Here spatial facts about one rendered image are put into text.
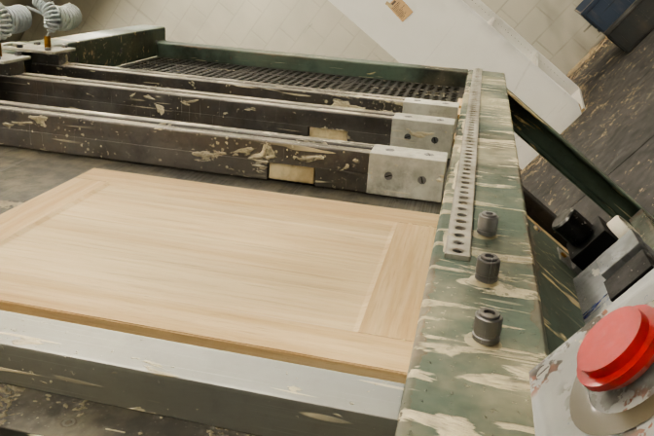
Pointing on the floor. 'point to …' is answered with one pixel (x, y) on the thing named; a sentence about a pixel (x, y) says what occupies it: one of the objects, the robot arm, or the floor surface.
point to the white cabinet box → (439, 24)
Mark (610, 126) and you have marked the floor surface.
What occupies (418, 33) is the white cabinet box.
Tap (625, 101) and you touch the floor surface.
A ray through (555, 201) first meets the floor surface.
